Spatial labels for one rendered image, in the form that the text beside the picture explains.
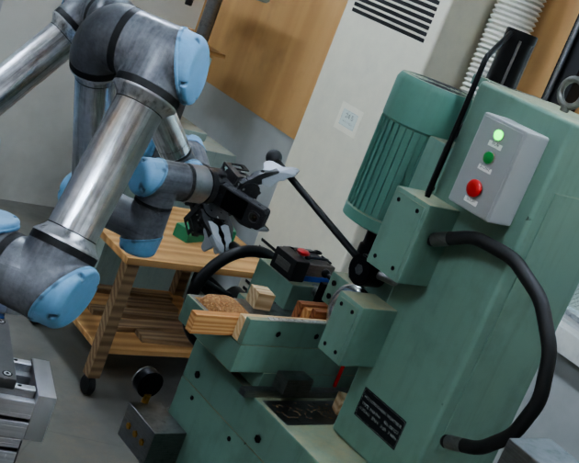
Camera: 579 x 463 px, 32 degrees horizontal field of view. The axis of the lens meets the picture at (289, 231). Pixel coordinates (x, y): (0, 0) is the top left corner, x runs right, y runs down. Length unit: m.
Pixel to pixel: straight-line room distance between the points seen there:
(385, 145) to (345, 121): 1.71
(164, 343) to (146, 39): 2.08
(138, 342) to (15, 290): 1.97
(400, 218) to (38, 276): 0.62
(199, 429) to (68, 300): 0.61
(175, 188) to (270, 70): 2.72
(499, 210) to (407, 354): 0.34
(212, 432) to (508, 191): 0.81
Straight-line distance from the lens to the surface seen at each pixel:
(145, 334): 3.63
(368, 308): 1.83
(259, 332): 1.95
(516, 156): 1.68
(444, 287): 1.82
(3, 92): 2.30
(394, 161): 1.98
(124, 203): 1.98
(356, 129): 3.65
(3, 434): 1.84
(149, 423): 2.16
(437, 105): 1.95
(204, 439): 2.13
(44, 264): 1.64
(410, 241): 1.77
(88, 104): 1.84
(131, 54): 1.70
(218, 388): 2.10
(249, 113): 4.70
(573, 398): 3.29
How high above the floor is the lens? 1.62
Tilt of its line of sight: 15 degrees down
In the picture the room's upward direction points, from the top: 21 degrees clockwise
